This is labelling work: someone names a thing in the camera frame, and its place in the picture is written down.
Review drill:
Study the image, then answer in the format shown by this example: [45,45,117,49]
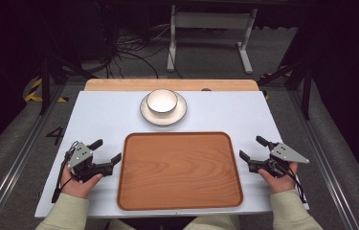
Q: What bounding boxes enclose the white ceramic plate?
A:
[139,92,189,127]

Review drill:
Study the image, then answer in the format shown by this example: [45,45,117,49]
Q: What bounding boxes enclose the brown wooden tray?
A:
[116,130,244,212]

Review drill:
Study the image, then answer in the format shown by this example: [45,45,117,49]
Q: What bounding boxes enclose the person's right leg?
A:
[182,214,242,230]

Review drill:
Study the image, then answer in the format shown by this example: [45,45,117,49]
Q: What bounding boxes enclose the white metal stand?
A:
[166,4,258,76]

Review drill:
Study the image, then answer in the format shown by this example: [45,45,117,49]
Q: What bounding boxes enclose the person's left hand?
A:
[59,166,104,200]

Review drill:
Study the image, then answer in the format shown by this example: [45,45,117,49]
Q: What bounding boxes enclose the bundle of black floor cables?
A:
[101,23,183,80]

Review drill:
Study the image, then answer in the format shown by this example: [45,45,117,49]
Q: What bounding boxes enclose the person's right hand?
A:
[258,161,300,195]

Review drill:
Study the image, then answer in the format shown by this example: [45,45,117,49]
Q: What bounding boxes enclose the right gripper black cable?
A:
[279,163,308,205]

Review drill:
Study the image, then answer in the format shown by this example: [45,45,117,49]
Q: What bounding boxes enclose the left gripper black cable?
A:
[51,140,81,204]

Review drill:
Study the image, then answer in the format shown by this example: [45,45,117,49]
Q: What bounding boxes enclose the white ceramic bowl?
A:
[146,88,179,117]

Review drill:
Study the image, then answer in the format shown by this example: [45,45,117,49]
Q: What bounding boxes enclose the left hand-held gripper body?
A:
[66,142,115,184]

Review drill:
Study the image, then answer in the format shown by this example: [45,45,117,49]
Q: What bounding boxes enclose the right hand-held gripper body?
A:
[247,142,311,179]

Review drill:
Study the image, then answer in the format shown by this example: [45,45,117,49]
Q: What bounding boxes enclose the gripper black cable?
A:
[51,140,81,204]
[279,163,308,205]

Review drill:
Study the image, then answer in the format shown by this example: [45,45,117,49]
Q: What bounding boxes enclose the black tripod stand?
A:
[256,58,315,122]
[36,56,100,117]

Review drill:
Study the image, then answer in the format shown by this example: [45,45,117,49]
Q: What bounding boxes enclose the aluminium floor rail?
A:
[286,89,359,230]
[0,84,68,230]

